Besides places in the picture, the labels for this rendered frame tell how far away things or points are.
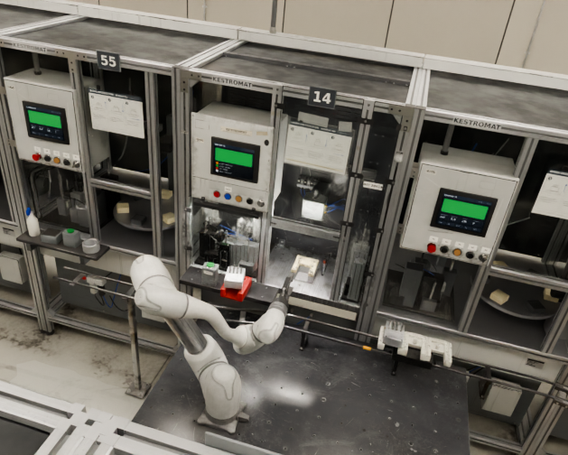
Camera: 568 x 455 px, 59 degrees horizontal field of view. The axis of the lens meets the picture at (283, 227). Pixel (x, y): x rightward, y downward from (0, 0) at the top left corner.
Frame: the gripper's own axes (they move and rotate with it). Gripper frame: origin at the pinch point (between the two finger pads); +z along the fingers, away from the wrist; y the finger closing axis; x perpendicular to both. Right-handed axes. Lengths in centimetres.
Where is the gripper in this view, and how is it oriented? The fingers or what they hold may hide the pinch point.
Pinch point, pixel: (290, 283)
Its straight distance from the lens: 253.0
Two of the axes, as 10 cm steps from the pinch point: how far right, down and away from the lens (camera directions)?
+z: 2.7, -4.8, 8.4
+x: -9.6, -2.1, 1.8
